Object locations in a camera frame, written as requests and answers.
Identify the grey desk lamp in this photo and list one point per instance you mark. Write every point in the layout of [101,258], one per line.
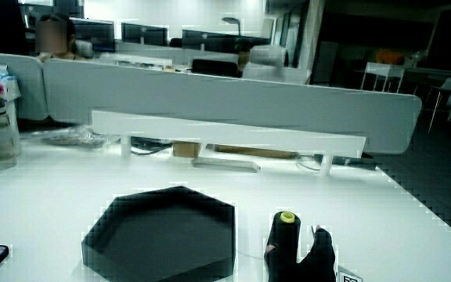
[233,22]

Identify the long grey desk partition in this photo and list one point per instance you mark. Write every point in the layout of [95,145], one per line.
[229,98]

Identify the white desk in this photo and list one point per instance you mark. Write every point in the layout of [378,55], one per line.
[53,196]

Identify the short grey desk partition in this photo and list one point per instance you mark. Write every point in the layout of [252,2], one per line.
[14,78]

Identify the wide black computer monitor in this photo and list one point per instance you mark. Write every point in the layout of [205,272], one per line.
[225,41]

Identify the black sewing thread spool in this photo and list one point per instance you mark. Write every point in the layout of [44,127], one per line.
[286,237]

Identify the brown cardboard box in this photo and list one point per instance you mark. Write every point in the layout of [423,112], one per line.
[185,149]

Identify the white metal-leg chair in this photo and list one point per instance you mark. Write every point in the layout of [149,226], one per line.
[446,88]

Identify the clear plastic bag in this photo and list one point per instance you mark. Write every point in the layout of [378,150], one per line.
[76,136]

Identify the person's right hand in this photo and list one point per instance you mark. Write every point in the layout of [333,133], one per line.
[319,262]

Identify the black office chair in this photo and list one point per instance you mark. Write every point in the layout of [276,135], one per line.
[214,67]

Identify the white monitor riser shelf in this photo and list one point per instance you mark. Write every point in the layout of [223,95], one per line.
[225,135]

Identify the white side table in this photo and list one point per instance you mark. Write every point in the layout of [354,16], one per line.
[384,70]

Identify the orange object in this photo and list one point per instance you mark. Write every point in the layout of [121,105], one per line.
[390,57]

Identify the black hexagonal tray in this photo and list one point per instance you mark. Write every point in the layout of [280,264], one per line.
[163,239]

